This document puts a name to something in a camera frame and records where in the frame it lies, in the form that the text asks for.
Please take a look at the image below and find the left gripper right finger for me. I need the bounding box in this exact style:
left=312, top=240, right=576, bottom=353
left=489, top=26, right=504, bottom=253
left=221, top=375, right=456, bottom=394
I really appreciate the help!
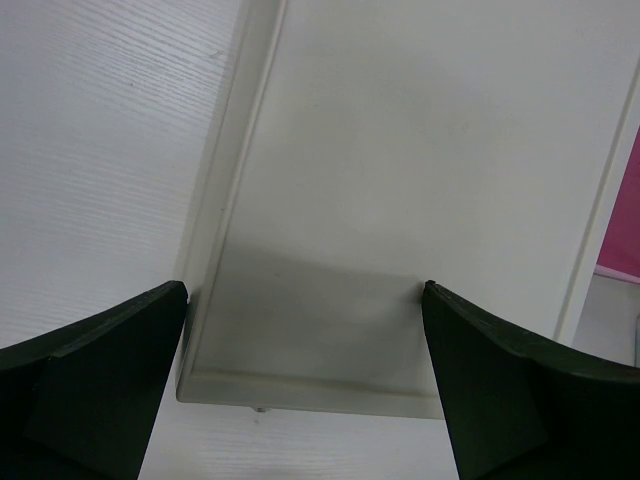
left=422, top=281, right=639, bottom=479

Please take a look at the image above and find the white mini drawer cabinet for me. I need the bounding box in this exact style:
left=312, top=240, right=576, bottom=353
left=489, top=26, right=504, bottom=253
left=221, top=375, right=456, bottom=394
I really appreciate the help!
left=176, top=1, right=639, bottom=418

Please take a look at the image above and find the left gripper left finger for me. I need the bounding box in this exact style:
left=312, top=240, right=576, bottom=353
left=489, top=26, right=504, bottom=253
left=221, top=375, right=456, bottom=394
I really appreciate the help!
left=1, top=281, right=188, bottom=479

